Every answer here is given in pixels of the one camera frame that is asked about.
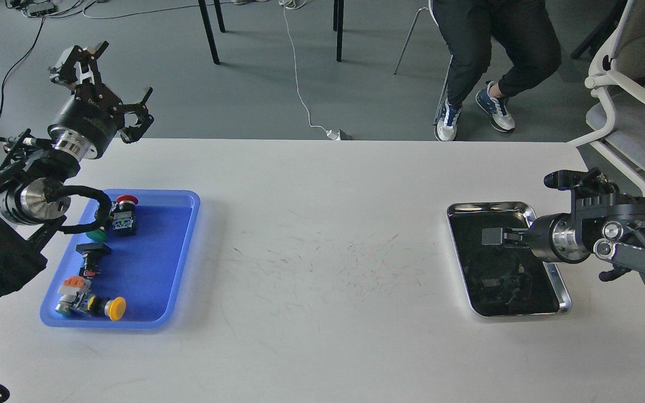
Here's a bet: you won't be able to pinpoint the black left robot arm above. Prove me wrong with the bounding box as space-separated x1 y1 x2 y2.
0 41 154 297

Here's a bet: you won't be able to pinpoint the silver metal tray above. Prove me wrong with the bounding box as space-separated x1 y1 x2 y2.
446 201 572 320

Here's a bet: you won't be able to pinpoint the seated person legs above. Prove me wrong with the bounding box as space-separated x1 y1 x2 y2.
428 1 561 141

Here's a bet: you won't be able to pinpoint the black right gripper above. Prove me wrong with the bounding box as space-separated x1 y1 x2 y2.
482 214 591 264

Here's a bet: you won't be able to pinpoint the green push button switch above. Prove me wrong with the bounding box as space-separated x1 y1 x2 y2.
85 216 111 243

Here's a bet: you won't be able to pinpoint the white office chair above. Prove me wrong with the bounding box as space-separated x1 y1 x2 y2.
571 1 645 197

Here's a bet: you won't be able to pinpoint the black switch part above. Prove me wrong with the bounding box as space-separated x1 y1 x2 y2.
75 242 111 279

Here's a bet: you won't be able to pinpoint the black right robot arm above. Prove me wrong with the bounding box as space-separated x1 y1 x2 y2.
482 168 645 282

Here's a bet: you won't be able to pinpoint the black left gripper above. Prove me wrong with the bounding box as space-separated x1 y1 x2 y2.
48 41 154 160

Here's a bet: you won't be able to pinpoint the red push button switch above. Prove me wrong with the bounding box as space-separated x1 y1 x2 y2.
110 194 138 237

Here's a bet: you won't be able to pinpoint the metal chair leg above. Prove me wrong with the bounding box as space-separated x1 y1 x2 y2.
392 5 429 76

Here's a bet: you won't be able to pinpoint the black table legs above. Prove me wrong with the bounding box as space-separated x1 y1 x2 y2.
197 0 344 65

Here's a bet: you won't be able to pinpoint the orange white connector block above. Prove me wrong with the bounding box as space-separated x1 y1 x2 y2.
55 275 92 316

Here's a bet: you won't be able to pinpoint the black floor cable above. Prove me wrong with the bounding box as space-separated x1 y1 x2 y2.
0 0 228 157

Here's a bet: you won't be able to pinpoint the white cable with charger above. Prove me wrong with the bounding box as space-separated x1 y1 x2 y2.
281 0 352 141

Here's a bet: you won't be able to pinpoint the blue plastic tray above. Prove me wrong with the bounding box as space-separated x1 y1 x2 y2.
39 188 200 329

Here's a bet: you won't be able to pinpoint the yellow push button switch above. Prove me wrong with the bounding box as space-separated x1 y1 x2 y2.
71 293 127 321

